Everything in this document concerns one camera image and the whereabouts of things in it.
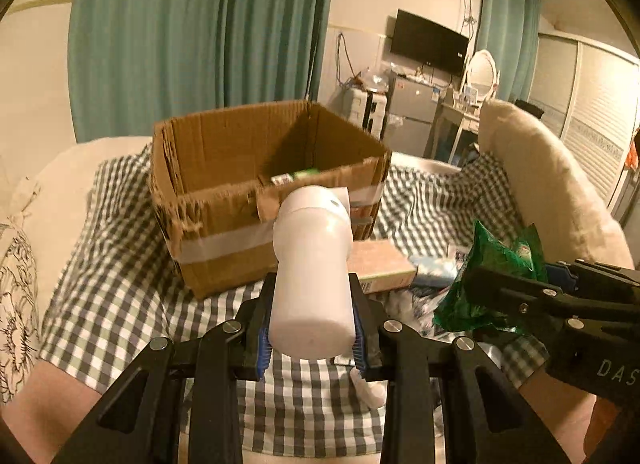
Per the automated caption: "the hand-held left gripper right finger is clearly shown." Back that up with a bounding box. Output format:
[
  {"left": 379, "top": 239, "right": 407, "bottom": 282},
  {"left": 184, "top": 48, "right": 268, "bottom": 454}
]
[{"left": 349, "top": 272, "right": 576, "bottom": 464}]

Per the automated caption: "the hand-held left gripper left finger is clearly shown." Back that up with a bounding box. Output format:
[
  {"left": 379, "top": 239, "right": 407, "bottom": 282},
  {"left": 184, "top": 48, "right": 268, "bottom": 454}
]
[{"left": 52, "top": 274, "right": 276, "bottom": 464}]

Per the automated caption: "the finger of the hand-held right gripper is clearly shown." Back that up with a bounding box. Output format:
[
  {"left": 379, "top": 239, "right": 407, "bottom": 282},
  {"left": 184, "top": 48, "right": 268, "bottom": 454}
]
[
  {"left": 546, "top": 258, "right": 640, "bottom": 295},
  {"left": 467, "top": 266, "right": 640, "bottom": 341}
]

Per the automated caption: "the green snack bag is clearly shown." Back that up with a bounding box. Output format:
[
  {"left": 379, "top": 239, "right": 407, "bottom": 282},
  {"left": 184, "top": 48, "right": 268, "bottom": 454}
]
[{"left": 432, "top": 220, "right": 548, "bottom": 335}]

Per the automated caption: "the printed cardboard carton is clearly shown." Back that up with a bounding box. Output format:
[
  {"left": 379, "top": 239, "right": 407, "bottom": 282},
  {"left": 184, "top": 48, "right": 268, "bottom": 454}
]
[{"left": 346, "top": 239, "right": 418, "bottom": 293}]

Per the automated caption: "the white plastic bottle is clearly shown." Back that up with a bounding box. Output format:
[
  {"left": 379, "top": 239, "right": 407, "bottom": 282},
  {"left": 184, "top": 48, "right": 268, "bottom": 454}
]
[{"left": 267, "top": 185, "right": 357, "bottom": 362}]

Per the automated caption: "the large cardboard box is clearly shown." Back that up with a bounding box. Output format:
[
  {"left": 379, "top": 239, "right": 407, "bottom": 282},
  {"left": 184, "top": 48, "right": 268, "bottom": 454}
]
[{"left": 147, "top": 100, "right": 393, "bottom": 301}]

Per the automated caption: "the small white plastic item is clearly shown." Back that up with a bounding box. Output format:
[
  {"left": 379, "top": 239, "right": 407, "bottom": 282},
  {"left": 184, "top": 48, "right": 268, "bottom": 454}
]
[{"left": 347, "top": 366, "right": 388, "bottom": 407}]

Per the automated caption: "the crumpled clear plastic wrap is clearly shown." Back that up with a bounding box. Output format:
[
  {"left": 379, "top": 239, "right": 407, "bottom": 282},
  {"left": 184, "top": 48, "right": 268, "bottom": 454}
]
[{"left": 387, "top": 289, "right": 443, "bottom": 339}]

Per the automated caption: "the person's right leg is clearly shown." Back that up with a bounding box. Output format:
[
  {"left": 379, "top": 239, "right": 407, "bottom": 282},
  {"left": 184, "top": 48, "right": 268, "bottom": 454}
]
[{"left": 517, "top": 369, "right": 601, "bottom": 464}]

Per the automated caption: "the person's leg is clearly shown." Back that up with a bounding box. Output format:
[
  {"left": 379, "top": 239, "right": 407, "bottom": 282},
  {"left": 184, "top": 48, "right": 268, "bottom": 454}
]
[
  {"left": 517, "top": 369, "right": 601, "bottom": 464},
  {"left": 0, "top": 356, "right": 103, "bottom": 464}
]

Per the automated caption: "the blue white packet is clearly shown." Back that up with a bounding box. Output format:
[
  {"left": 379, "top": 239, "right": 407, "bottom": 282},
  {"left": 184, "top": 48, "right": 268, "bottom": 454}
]
[{"left": 407, "top": 254, "right": 468, "bottom": 289}]

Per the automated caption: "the cream cushion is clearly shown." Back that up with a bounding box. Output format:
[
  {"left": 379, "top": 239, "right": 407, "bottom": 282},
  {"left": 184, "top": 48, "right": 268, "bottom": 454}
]
[{"left": 477, "top": 98, "right": 636, "bottom": 269}]

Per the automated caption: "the orange hanging cloth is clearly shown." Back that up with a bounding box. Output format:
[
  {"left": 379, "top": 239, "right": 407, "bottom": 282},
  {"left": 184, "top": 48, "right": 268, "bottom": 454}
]
[{"left": 625, "top": 129, "right": 640, "bottom": 169}]

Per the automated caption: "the checked blanket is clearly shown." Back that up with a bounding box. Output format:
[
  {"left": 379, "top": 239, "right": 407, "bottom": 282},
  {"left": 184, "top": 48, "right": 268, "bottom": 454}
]
[{"left": 40, "top": 141, "right": 551, "bottom": 455}]

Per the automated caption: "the sliding door wardrobe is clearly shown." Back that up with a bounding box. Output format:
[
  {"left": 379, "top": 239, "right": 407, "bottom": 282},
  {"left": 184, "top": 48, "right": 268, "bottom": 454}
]
[{"left": 530, "top": 31, "right": 640, "bottom": 229}]

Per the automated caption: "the black chair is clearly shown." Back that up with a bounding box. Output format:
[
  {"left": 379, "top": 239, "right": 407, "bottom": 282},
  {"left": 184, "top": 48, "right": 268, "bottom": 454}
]
[{"left": 515, "top": 98, "right": 547, "bottom": 119}]

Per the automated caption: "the white dressing table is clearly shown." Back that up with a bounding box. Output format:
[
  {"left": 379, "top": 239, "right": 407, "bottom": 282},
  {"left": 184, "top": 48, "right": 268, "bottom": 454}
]
[{"left": 427, "top": 98, "right": 483, "bottom": 167}]

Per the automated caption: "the grey fridge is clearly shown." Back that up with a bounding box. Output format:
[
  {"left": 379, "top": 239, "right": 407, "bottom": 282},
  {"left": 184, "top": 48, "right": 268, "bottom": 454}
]
[{"left": 382, "top": 71, "right": 446, "bottom": 162}]

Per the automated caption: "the person's left leg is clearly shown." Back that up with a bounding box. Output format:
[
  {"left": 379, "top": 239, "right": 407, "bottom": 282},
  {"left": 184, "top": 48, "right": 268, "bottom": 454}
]
[{"left": 0, "top": 356, "right": 103, "bottom": 464}]

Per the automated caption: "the white oval mirror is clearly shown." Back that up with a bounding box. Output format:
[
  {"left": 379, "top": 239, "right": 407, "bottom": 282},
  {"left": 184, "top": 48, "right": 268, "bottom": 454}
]
[{"left": 462, "top": 50, "right": 501, "bottom": 99}]

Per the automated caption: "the white cabinet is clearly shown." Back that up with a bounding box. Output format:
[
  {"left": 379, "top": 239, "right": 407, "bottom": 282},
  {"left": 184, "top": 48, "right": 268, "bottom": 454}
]
[{"left": 341, "top": 86, "right": 388, "bottom": 139}]

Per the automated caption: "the floral pillow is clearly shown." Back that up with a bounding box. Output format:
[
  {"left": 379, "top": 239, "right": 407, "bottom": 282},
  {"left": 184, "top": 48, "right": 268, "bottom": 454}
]
[{"left": 0, "top": 184, "right": 42, "bottom": 405}]

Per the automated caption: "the narrow green curtain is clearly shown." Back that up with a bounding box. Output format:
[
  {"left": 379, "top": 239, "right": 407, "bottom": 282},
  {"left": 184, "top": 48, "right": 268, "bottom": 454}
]
[{"left": 480, "top": 0, "right": 543, "bottom": 104}]

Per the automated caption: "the black television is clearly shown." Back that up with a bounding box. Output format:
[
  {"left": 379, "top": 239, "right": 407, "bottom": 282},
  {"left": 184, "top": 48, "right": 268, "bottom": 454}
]
[{"left": 389, "top": 8, "right": 471, "bottom": 78}]

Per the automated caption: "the cream bed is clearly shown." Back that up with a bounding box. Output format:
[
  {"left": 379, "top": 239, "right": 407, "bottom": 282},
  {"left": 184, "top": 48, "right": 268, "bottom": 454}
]
[{"left": 0, "top": 136, "right": 156, "bottom": 225}]

